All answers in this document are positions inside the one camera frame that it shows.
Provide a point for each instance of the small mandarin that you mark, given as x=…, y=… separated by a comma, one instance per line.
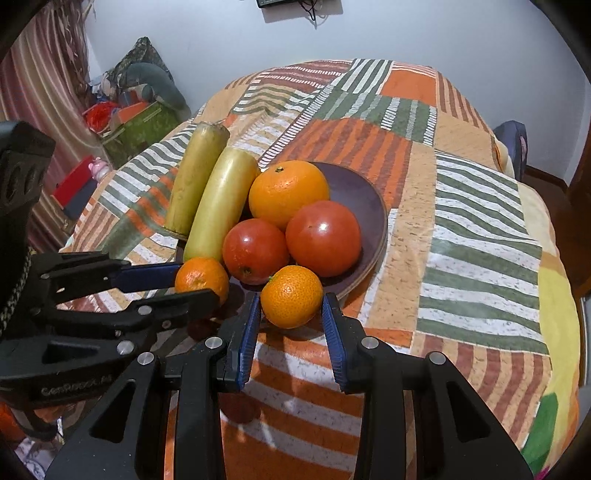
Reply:
x=201, y=277
x=291, y=295

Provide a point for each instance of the blue grey bag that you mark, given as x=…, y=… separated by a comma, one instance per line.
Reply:
x=510, y=147

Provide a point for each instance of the dark purple plate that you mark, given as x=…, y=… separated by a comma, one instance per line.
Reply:
x=364, y=203

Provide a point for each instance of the striped patchwork blanket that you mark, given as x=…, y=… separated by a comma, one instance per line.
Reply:
x=461, y=207

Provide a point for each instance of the large orange with sticker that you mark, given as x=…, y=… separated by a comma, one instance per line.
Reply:
x=288, y=191

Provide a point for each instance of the pink rabbit toy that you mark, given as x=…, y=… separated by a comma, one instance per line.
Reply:
x=99, y=168

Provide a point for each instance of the red plastic bag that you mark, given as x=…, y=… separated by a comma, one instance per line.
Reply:
x=99, y=116

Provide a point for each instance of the dark patterned cushion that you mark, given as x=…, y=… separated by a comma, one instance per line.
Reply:
x=138, y=55

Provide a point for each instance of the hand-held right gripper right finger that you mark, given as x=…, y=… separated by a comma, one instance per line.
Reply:
x=334, y=341

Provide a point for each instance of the striped brown curtain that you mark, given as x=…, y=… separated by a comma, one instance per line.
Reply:
x=37, y=92

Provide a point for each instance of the yellow green blanket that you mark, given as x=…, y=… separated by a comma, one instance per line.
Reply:
x=558, y=323

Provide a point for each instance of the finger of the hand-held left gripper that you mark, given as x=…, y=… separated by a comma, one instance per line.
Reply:
x=184, y=307
x=147, y=277

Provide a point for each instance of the red box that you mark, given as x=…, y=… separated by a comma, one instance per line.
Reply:
x=74, y=187

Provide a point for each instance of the red tomato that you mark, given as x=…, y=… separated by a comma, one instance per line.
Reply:
x=256, y=249
x=323, y=237

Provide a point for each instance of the small black wall monitor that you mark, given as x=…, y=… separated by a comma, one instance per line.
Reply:
x=276, y=2

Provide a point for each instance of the green storage box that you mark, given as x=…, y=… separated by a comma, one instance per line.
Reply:
x=143, y=129

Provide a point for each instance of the yellow corn cob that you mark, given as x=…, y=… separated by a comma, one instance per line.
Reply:
x=221, y=207
x=194, y=180

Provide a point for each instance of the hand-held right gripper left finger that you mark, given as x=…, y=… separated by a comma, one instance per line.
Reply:
x=244, y=341

